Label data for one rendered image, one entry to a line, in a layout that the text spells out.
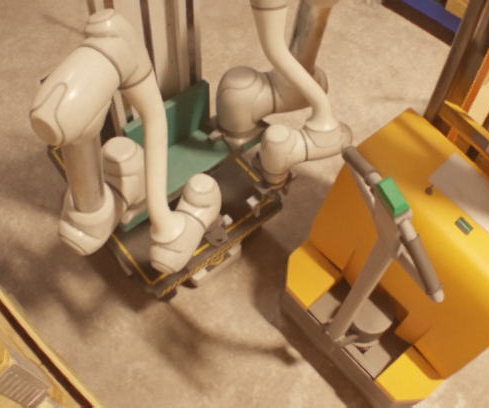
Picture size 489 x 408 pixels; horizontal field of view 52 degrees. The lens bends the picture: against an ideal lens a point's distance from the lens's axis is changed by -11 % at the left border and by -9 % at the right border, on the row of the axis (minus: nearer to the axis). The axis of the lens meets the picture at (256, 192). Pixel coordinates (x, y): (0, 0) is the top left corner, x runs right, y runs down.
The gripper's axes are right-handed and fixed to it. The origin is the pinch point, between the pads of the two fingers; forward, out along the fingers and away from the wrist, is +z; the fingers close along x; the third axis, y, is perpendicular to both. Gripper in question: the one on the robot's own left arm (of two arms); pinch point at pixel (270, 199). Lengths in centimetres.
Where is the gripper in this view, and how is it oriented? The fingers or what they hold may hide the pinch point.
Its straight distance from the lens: 190.9
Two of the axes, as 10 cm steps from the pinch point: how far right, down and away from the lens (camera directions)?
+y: 6.5, 6.6, -3.8
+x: 7.6, -5.3, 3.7
